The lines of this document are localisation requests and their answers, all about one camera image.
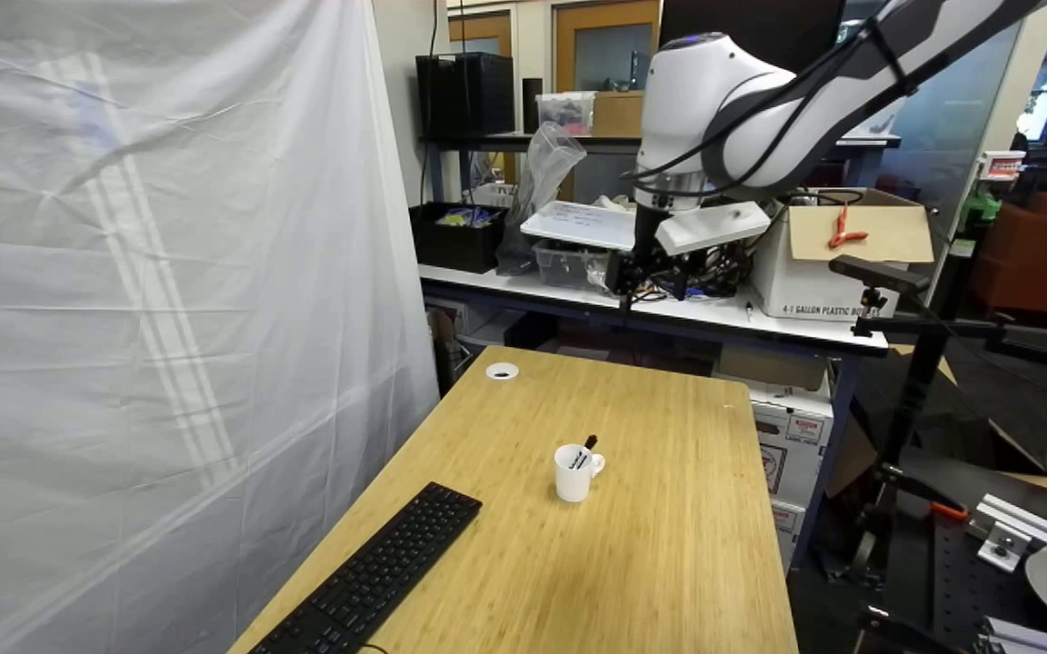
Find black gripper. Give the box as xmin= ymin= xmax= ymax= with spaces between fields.
xmin=618 ymin=199 xmax=674 ymax=311

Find white flat tray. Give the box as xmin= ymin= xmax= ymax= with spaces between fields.
xmin=519 ymin=195 xmax=644 ymax=259

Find white workbench shelf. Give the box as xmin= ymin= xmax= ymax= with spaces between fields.
xmin=418 ymin=260 xmax=896 ymax=357

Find clear plastic bag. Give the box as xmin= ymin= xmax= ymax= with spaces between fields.
xmin=517 ymin=119 xmax=591 ymax=224

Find small brown cardboard box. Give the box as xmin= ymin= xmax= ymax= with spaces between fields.
xmin=588 ymin=88 xmax=650 ymax=137

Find small clear plastic container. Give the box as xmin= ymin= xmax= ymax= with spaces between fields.
xmin=533 ymin=91 xmax=599 ymax=137

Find black storage bin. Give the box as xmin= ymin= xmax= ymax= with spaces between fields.
xmin=408 ymin=199 xmax=511 ymax=277

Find white box with cardboard lid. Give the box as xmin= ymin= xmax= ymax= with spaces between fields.
xmin=750 ymin=199 xmax=938 ymax=323

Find red clamp tool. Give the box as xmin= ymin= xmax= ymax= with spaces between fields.
xmin=827 ymin=205 xmax=871 ymax=254

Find white printed cardboard box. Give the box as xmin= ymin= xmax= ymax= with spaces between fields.
xmin=745 ymin=382 xmax=836 ymax=537

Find black stacked boxes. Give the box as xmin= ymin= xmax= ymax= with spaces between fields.
xmin=416 ymin=51 xmax=517 ymax=142

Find black monitor screen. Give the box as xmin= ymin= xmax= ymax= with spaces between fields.
xmin=653 ymin=0 xmax=850 ymax=78

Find brown wooden cabinet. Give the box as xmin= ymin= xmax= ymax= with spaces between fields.
xmin=972 ymin=193 xmax=1047 ymax=327

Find black computer keyboard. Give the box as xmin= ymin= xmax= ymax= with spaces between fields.
xmin=247 ymin=481 xmax=487 ymax=654

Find white translucent curtain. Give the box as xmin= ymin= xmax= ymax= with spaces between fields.
xmin=0 ymin=0 xmax=442 ymax=654

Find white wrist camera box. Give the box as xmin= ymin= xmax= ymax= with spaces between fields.
xmin=653 ymin=195 xmax=778 ymax=259

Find white cup with handle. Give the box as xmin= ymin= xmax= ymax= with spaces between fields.
xmin=550 ymin=441 xmax=610 ymax=505

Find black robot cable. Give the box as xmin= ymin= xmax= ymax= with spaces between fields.
xmin=630 ymin=10 xmax=919 ymax=195

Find black camera tripod stand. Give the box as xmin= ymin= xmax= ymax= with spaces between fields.
xmin=828 ymin=251 xmax=1047 ymax=589

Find orange handled tool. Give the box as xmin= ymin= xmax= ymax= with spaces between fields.
xmin=927 ymin=497 xmax=973 ymax=528

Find silver metal bracket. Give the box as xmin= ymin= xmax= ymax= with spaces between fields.
xmin=973 ymin=492 xmax=1047 ymax=579

